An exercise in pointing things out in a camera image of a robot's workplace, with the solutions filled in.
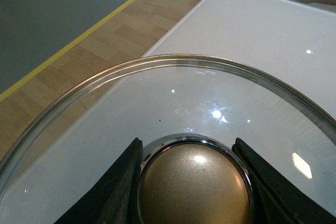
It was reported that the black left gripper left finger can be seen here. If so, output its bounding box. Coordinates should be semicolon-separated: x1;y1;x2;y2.
60;138;143;223

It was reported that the glass pot lid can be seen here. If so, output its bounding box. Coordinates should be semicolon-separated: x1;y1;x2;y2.
1;55;335;223

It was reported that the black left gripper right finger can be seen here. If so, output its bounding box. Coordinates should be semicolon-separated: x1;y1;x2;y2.
232;138;335;223

